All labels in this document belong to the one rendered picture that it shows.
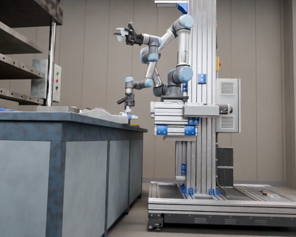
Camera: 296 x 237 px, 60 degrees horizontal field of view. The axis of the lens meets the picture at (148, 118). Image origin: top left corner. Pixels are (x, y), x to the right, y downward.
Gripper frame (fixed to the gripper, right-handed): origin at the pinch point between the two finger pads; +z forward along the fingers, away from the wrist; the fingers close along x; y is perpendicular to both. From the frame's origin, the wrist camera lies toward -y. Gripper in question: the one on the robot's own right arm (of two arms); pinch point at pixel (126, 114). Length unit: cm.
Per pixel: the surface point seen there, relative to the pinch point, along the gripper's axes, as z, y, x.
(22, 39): -60, -82, -40
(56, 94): -24, -85, 23
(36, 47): -60, -82, -20
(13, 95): -10, -79, -51
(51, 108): 5, -21, -93
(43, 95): -19, -86, 2
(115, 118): 6.9, 4.3, -48.4
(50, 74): -38, -73, -9
